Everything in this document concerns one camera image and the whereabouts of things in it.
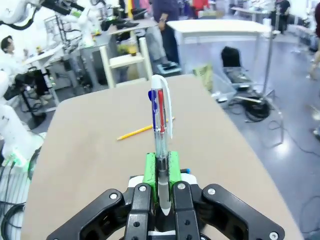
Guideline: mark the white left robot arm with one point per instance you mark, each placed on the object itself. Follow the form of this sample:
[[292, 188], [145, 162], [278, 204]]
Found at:
[[12, 130]]

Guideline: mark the black chair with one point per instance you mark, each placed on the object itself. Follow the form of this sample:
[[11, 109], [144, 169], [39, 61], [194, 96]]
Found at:
[[231, 57]]

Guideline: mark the metal stand pole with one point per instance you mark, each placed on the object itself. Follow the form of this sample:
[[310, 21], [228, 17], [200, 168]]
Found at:
[[269, 50]]

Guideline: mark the white table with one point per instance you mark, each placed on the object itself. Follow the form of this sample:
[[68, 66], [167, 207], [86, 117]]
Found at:
[[220, 26]]

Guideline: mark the yellow-green bag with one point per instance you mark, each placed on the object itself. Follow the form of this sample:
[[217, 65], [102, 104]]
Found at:
[[204, 75]]

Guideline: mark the white clear multicolour pen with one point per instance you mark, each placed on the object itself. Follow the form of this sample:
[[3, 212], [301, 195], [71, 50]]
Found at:
[[160, 142]]

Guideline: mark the grey table with shoes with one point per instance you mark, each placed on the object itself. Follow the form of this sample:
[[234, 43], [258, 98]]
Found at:
[[135, 25]]

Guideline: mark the black-green right gripper right finger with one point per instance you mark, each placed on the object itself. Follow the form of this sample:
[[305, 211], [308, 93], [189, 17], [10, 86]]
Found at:
[[225, 212]]

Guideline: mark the white wooden stool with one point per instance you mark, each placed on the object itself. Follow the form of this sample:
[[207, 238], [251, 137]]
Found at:
[[125, 61]]

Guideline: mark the black-green right gripper left finger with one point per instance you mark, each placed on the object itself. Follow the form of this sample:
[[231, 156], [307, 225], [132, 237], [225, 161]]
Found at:
[[100, 215]]

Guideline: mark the seated person in white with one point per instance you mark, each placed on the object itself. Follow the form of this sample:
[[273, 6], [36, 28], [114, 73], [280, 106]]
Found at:
[[8, 57]]

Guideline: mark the standing person in dark top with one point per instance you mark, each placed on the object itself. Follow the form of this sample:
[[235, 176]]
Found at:
[[165, 10]]

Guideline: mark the orange and blue pencils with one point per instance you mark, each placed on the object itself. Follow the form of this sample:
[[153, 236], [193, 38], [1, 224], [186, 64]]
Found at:
[[132, 133]]

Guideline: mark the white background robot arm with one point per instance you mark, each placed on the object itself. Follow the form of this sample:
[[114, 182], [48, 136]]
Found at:
[[15, 12]]

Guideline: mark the distant person in black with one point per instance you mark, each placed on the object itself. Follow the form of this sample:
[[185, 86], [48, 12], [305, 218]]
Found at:
[[282, 12]]

